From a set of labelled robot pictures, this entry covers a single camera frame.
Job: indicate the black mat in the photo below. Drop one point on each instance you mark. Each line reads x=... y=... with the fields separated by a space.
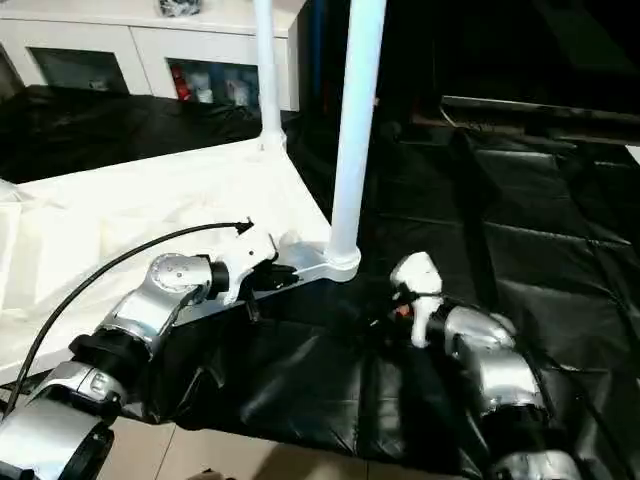
x=520 y=250

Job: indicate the white plastic table top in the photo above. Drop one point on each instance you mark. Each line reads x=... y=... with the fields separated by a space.
x=150 y=200

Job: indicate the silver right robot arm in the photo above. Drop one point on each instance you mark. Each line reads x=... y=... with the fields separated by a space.
x=490 y=360

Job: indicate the large black furniture piece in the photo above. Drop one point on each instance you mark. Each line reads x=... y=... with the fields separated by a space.
x=520 y=45

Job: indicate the dark glass bowl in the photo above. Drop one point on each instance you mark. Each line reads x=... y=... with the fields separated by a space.
x=180 y=7

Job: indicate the white cabinet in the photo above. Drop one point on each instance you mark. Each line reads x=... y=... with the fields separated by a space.
x=120 y=40

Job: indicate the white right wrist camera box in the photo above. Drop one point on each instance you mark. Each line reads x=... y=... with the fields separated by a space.
x=418 y=280

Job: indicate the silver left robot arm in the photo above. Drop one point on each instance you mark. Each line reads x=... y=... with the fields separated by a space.
x=160 y=295

